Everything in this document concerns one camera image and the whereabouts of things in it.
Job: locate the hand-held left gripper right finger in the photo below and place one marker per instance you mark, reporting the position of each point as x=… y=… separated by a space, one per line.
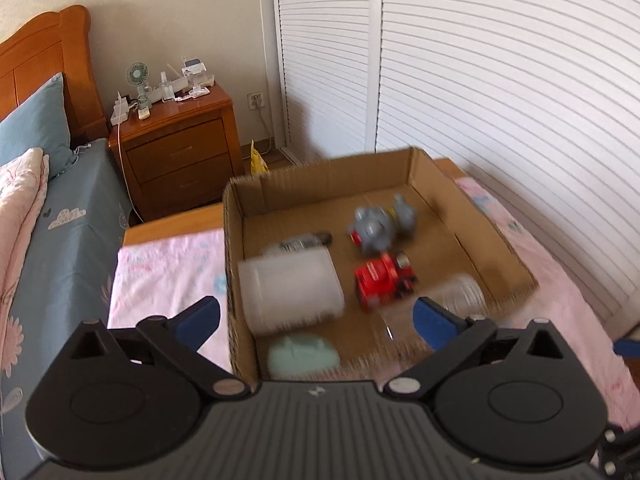
x=435 y=321

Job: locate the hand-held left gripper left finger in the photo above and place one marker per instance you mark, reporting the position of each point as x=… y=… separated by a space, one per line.
x=197 y=321

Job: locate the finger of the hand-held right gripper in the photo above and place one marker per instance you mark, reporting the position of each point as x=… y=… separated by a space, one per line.
x=629 y=347
x=622 y=452

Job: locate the clear plastic jar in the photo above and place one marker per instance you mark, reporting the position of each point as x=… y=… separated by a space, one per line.
x=460 y=295

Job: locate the red toy fire truck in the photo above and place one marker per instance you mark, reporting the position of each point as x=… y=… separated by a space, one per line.
x=382 y=280

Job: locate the white plastic container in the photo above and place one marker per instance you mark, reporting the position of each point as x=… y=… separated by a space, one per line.
x=292 y=290

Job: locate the grey spiky toy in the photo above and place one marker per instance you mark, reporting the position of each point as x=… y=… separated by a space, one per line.
x=377 y=227

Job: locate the mint green case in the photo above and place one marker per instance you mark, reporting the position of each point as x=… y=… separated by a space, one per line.
x=302 y=357

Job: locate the dark transparent case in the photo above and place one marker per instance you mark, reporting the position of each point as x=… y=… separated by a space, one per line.
x=305 y=242

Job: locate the cardboard box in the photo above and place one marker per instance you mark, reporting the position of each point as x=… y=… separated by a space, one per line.
x=320 y=195

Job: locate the blue bed sheet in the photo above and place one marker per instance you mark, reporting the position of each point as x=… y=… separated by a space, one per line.
x=75 y=260

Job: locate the wooden nightstand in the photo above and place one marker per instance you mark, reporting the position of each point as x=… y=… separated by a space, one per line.
x=185 y=150

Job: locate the yellow bag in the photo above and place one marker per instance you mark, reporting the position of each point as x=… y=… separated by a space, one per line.
x=258 y=160

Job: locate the pink floral quilt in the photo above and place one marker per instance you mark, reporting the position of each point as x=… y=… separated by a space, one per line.
x=15 y=240

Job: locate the white power strip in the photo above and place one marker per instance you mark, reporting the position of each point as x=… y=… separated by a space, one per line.
x=120 y=109

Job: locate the clear spray bottle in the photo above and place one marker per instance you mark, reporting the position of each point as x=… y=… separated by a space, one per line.
x=167 y=87

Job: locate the white louvered closet door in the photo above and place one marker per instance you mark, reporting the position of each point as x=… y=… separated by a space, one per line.
x=325 y=50
x=500 y=85

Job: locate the white phone stand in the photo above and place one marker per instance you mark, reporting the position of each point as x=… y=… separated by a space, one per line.
x=196 y=72

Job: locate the blue pillow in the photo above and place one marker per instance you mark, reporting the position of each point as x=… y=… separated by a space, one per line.
x=35 y=130

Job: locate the small green desk fan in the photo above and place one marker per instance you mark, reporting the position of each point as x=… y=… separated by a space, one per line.
x=137 y=74

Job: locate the wooden bed headboard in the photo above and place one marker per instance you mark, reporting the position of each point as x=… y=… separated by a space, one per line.
x=45 y=55

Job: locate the wall socket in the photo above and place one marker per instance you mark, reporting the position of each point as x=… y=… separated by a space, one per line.
x=256 y=100

